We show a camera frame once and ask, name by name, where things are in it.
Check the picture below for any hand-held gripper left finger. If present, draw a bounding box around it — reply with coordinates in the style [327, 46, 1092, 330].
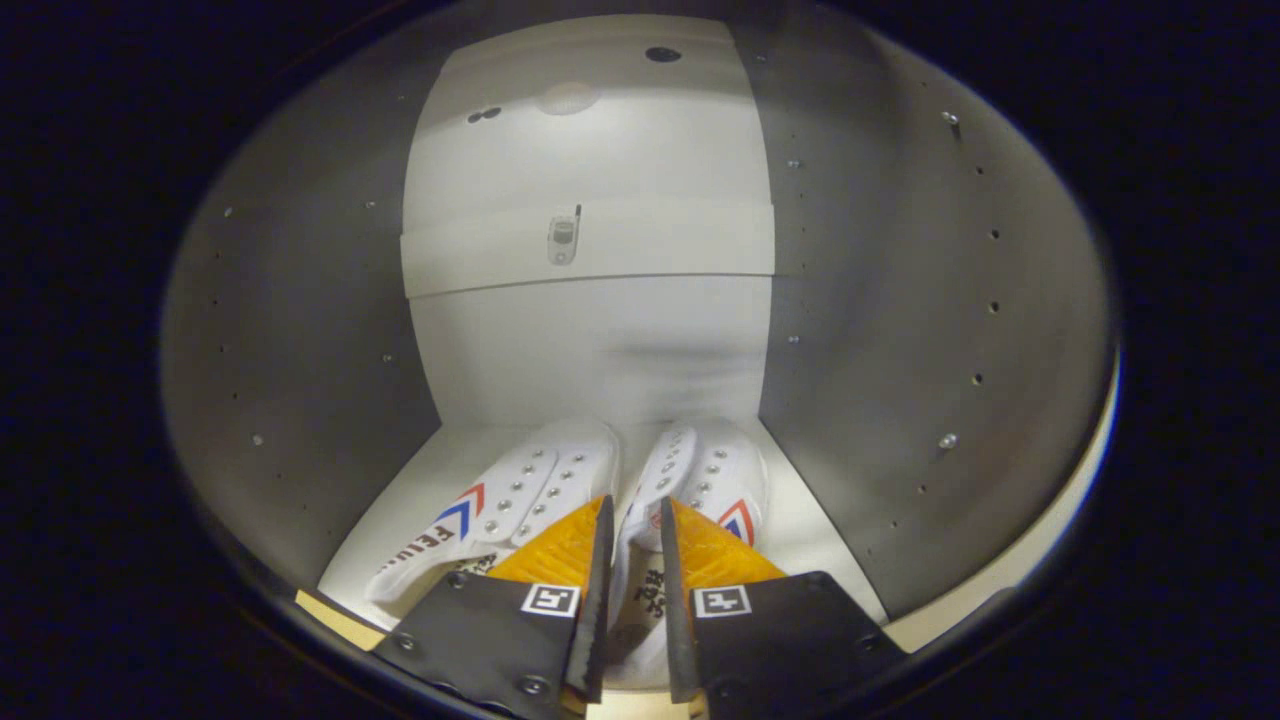
[372, 494, 615, 720]

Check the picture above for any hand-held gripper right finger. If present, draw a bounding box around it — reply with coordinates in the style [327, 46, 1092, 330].
[659, 496, 908, 720]

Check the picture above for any white canvas shoe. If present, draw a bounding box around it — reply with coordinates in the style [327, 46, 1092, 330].
[598, 420, 772, 693]
[364, 420, 622, 607]

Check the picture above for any grey shoe cabinet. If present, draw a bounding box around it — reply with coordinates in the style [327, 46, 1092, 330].
[160, 0, 1119, 691]

